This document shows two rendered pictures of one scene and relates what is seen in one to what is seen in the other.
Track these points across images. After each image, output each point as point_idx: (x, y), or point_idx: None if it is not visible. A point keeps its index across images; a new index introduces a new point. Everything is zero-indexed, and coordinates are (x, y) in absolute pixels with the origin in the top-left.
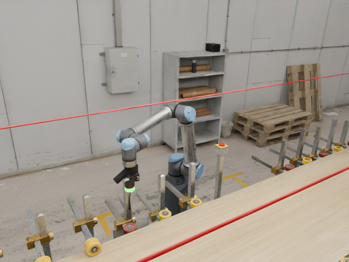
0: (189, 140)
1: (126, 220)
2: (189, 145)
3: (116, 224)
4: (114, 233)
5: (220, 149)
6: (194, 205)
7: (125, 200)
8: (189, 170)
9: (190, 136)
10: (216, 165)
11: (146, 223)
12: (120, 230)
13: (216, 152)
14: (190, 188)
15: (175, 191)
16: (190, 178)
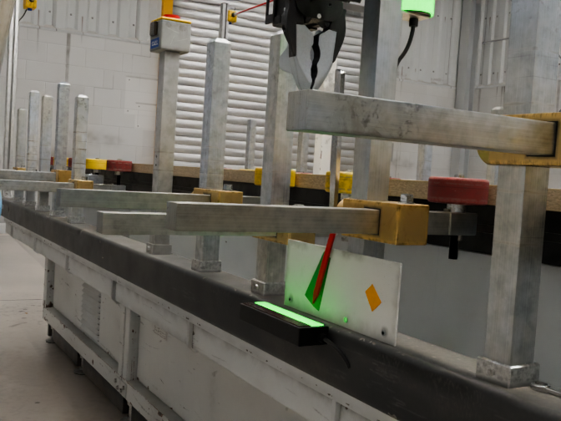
0: (7, 34)
1: (386, 200)
2: (1, 60)
3: (422, 205)
4: (396, 283)
5: (190, 28)
6: (294, 173)
7: (396, 80)
8: (215, 72)
9: (12, 14)
10: (163, 98)
11: (294, 272)
12: (375, 275)
13: (169, 42)
14: (224, 145)
15: (153, 192)
16: (225, 101)
